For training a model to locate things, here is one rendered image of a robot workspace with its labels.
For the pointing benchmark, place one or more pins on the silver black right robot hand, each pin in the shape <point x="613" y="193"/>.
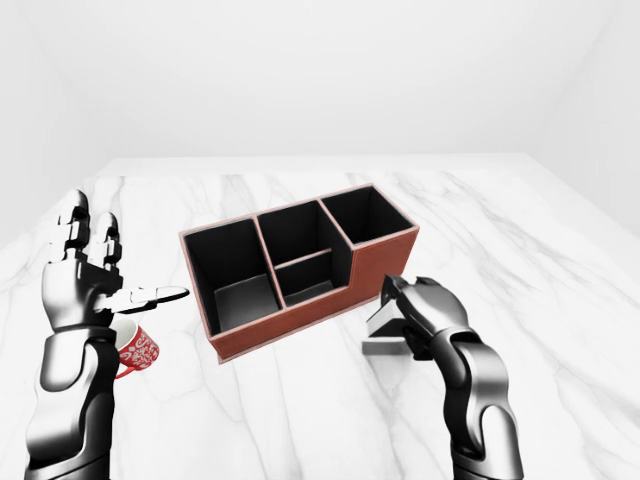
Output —
<point x="435" y="305"/>

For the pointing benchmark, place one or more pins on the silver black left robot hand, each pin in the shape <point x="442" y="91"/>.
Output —
<point x="67" y="295"/>

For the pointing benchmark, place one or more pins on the white grey book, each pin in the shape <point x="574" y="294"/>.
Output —
<point x="385" y="335"/>

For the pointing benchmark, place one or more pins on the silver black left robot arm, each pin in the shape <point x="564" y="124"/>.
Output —
<point x="70" y="400"/>

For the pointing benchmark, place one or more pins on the red-brown desk caddy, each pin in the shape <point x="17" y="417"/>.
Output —
<point x="300" y="265"/>

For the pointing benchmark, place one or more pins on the red white patterned mug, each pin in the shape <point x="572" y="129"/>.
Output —
<point x="140" y="350"/>

